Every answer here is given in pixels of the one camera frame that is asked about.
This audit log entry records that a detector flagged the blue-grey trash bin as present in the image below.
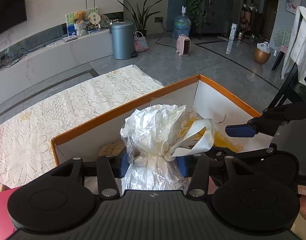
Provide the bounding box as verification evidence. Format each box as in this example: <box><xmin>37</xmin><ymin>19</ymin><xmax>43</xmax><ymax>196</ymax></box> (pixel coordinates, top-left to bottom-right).
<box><xmin>111</xmin><ymin>21</ymin><xmax>135</xmax><ymax>60</ymax></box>

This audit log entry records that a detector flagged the blue water jug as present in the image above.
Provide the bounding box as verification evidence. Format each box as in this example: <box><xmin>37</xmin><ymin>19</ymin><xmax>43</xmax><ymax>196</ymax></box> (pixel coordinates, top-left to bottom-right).
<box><xmin>173</xmin><ymin>6</ymin><xmax>192</xmax><ymax>38</ymax></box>

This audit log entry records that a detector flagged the clear plastic bouquet bag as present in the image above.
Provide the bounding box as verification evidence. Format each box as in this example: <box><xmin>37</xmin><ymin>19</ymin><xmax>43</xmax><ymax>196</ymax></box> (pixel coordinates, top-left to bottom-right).
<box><xmin>120</xmin><ymin>105</ymin><xmax>215</xmax><ymax>192</ymax></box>

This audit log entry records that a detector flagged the orange rimmed white box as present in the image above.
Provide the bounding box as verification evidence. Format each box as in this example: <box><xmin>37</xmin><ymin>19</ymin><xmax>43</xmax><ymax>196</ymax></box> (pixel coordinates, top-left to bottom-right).
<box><xmin>51</xmin><ymin>75</ymin><xmax>271</xmax><ymax>165</ymax></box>

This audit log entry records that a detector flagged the long leaf potted plant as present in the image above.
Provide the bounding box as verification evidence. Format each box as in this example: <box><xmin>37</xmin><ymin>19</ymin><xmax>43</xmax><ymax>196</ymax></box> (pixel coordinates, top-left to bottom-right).
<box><xmin>118</xmin><ymin>0</ymin><xmax>164</xmax><ymax>36</ymax></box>

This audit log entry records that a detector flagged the pink space heater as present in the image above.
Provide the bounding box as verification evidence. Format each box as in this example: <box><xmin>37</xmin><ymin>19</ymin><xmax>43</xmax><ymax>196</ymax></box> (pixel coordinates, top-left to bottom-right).
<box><xmin>176</xmin><ymin>34</ymin><xmax>190</xmax><ymax>56</ymax></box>

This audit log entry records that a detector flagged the teddy bear gift box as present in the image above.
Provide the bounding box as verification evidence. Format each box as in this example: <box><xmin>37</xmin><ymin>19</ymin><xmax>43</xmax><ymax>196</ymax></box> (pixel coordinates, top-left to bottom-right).
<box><xmin>65</xmin><ymin>7</ymin><xmax>101</xmax><ymax>37</ymax></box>

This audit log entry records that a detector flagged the pink box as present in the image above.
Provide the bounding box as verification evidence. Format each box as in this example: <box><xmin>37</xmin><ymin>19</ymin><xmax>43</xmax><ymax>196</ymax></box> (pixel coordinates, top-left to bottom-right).
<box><xmin>0</xmin><ymin>187</ymin><xmax>19</xmax><ymax>239</ymax></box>

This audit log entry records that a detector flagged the dark cabinet with plants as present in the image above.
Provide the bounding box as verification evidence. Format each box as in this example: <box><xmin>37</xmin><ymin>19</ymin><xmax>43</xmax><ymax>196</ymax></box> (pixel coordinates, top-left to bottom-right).
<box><xmin>186</xmin><ymin>0</ymin><xmax>234</xmax><ymax>39</ymax></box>

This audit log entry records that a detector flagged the white lace tablecloth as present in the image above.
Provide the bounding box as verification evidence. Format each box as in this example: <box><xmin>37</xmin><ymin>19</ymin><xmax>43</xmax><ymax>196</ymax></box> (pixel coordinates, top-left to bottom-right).
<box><xmin>0</xmin><ymin>64</ymin><xmax>163</xmax><ymax>191</ymax></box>

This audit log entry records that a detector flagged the white hanging shirt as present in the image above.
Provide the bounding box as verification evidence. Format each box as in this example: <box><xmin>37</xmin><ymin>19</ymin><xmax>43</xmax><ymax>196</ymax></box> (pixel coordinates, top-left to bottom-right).
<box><xmin>281</xmin><ymin>6</ymin><xmax>306</xmax><ymax>85</ymax></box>

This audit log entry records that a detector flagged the pink woven basket bag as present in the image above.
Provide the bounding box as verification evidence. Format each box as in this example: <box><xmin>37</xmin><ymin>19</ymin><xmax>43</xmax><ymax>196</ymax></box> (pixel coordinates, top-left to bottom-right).
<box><xmin>134</xmin><ymin>31</ymin><xmax>149</xmax><ymax>53</ymax></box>

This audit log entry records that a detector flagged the copper round pot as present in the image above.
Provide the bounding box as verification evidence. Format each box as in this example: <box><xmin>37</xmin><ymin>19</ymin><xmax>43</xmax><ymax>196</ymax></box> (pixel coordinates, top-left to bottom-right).
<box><xmin>254</xmin><ymin>48</ymin><xmax>270</xmax><ymax>64</ymax></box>

